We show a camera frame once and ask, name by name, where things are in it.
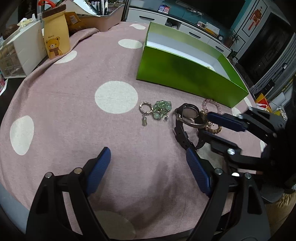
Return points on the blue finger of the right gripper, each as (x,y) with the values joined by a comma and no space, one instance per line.
(217,143)
(228,121)

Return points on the green open cardboard box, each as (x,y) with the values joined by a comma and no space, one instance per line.
(174,59)

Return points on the black strap wristwatch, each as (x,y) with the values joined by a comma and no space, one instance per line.
(189,114)

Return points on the pink storage tray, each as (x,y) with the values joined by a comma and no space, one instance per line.
(104,23)

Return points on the pink polka dot blanket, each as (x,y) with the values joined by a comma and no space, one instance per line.
(71,107)

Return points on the tan quilted left sleeve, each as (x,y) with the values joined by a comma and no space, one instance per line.
(278,212)

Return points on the white plastic drawer organizer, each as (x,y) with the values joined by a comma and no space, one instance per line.
(22,51)

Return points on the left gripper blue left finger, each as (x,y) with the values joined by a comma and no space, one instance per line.
(98,170)

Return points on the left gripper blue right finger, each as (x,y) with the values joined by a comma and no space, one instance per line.
(201,170)

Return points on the white tv cabinet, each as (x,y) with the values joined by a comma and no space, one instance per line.
(145,16)

